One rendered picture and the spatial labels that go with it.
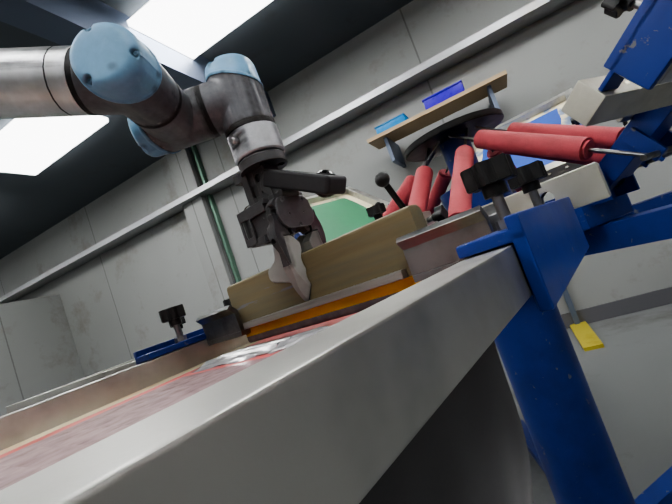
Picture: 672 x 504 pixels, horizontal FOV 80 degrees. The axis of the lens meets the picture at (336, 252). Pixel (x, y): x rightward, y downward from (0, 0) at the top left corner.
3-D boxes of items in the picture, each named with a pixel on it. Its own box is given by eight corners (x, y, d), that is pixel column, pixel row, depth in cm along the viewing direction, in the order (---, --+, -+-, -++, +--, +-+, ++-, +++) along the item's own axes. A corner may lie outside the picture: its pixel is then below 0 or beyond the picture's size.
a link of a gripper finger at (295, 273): (285, 308, 57) (272, 247, 59) (315, 298, 54) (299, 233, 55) (269, 310, 55) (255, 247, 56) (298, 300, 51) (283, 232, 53)
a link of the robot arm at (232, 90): (207, 88, 63) (258, 70, 63) (229, 152, 62) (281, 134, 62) (189, 61, 55) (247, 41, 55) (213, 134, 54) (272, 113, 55)
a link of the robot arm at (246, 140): (287, 123, 59) (244, 117, 53) (297, 152, 59) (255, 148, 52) (255, 147, 64) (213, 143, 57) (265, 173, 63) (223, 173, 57)
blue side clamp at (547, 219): (555, 309, 27) (516, 212, 27) (483, 324, 30) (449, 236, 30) (589, 247, 50) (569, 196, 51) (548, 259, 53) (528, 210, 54)
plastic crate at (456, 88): (469, 100, 331) (464, 88, 332) (466, 91, 310) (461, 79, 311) (430, 118, 345) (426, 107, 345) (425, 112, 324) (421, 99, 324)
